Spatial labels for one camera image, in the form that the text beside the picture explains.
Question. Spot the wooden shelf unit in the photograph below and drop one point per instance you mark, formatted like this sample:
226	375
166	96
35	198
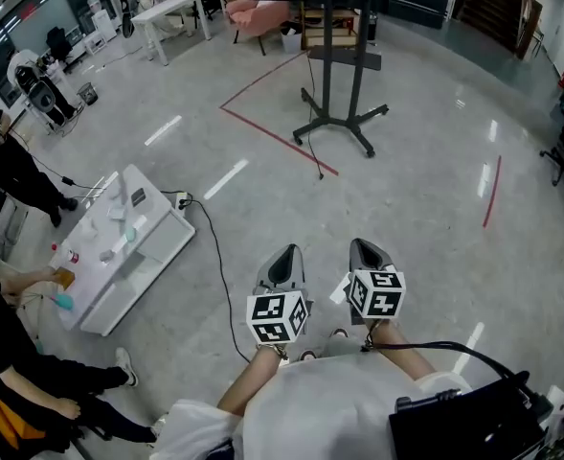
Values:
329	27

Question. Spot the person's shoe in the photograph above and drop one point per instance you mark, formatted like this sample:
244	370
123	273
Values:
339	333
308	354

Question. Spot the white table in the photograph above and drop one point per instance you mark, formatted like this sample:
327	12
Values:
166	10

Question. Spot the red-capped bottle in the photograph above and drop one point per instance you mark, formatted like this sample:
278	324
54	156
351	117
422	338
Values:
66	253

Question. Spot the person's left forearm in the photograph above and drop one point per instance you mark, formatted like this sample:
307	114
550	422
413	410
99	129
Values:
250	384

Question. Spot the small black box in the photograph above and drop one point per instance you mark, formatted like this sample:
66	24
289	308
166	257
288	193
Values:
138	196

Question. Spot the white power strip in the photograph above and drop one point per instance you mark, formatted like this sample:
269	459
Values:
181	203

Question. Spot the black chest-mounted device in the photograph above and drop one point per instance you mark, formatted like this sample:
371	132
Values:
463	424

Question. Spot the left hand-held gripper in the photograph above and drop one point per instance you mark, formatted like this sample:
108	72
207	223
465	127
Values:
272	312

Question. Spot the small brown box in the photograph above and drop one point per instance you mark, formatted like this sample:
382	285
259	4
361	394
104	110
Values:
66	278

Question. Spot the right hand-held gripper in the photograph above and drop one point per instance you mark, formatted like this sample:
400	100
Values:
377	295

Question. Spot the person's right forearm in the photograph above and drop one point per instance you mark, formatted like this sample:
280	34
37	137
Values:
401	348

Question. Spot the black mesh waste bin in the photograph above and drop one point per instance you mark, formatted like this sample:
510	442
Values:
88	94

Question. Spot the black TV stand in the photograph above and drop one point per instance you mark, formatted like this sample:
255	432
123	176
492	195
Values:
329	89

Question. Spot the white low cabinet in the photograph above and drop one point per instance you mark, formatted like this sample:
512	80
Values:
133	261

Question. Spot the pink armchair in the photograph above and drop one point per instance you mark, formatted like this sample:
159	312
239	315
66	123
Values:
253	15

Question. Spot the white water dispenser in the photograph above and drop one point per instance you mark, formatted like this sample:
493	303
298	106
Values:
102	19

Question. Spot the person's white shirt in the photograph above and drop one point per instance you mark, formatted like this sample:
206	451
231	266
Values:
320	410

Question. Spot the wooden staircase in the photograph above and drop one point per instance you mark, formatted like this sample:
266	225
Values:
497	7

